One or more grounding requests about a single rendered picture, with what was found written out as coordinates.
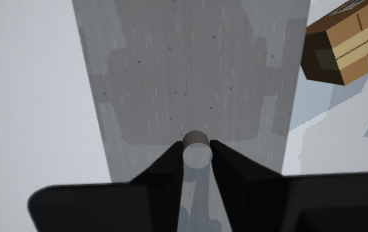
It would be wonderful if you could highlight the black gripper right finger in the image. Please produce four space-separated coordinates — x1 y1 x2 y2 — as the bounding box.
210 140 368 232

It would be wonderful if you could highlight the brown cardboard box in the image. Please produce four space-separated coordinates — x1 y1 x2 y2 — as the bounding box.
301 0 368 86

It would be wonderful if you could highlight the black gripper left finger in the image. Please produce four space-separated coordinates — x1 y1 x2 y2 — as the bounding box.
27 141 184 232

